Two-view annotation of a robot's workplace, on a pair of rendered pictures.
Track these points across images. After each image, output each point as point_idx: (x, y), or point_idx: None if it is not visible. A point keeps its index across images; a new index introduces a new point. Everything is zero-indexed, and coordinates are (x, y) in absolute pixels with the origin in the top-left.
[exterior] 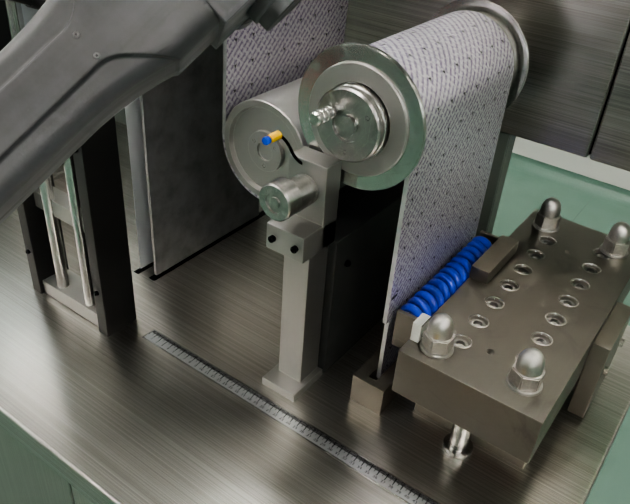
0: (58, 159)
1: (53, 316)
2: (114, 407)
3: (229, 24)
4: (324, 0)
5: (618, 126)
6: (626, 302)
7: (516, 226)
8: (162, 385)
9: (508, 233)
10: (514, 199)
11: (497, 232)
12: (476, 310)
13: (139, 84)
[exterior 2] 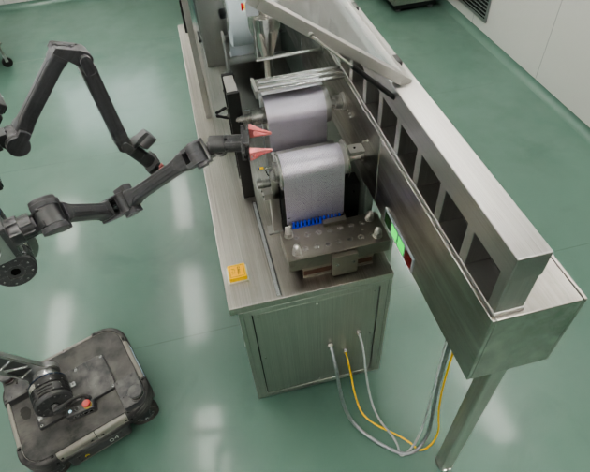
0: (171, 178)
1: (237, 186)
2: (231, 216)
3: (192, 168)
4: (313, 125)
5: (377, 196)
6: None
7: (585, 220)
8: (245, 216)
9: (574, 223)
10: None
11: (567, 219)
12: (311, 231)
13: (180, 172)
